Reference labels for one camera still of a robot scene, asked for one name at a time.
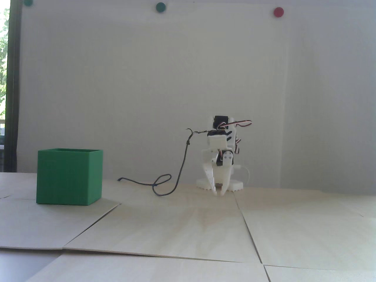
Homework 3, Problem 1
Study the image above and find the white backdrop paper sheet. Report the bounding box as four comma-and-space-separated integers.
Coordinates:
20, 0, 290, 188

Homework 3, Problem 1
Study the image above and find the green box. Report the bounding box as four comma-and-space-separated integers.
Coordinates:
36, 148, 103, 206

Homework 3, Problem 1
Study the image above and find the dark window frame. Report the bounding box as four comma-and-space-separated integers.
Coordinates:
5, 0, 23, 173

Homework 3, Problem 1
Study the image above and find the white power cable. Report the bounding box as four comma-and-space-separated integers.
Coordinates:
239, 165, 252, 186

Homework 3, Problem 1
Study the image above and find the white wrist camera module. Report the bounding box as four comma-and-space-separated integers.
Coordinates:
207, 130, 229, 148

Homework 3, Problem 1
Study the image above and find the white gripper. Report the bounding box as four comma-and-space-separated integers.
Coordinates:
201, 146, 236, 197

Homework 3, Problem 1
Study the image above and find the black camera cable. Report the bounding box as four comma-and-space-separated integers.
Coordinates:
117, 128, 212, 197

